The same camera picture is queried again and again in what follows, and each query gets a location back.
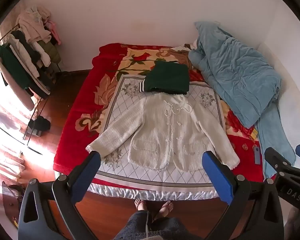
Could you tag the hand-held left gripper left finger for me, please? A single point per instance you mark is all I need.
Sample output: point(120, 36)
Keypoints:
point(86, 175)

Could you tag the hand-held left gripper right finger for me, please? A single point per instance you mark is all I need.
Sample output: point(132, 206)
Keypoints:
point(218, 177)

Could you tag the white knit jacket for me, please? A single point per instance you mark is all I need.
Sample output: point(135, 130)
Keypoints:
point(165, 135)

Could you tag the person's right forearm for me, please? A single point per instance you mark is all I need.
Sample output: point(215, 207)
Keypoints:
point(292, 223)

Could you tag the black metal clothes rack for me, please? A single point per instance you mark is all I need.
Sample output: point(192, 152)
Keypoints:
point(36, 110)

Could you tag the beige clothes pile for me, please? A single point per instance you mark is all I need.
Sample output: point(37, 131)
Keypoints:
point(33, 26)

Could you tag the small blue device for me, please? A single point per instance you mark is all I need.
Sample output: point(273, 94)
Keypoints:
point(256, 155)

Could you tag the small yellow packet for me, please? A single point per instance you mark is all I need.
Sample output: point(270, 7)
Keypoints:
point(253, 133)

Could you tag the red floral blanket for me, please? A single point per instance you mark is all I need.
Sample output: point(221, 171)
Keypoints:
point(72, 130)

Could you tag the person's right foot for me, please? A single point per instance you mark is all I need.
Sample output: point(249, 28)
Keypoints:
point(165, 208)

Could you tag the person's foot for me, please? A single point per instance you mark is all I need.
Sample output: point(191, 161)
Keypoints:
point(141, 205)
point(165, 208)

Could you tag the person's left foot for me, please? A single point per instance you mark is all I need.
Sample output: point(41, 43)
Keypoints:
point(141, 205)

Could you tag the black bundle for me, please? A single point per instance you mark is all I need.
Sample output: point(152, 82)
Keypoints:
point(42, 123)

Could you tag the white ruffled bed skirt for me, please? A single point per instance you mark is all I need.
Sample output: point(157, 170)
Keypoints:
point(152, 193)

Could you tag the person's dark fleece pants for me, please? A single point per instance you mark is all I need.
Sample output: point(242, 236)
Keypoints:
point(160, 230)

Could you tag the dark wooden chair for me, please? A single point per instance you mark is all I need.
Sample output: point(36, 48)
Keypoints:
point(11, 200)

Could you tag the pink curtain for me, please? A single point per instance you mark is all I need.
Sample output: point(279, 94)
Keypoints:
point(7, 135)

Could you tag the light blue quilt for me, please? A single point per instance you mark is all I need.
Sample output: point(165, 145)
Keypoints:
point(235, 75)

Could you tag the folded green garment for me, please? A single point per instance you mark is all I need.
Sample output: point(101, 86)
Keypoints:
point(168, 77)

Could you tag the brown cloth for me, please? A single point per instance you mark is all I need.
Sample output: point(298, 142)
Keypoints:
point(180, 55)

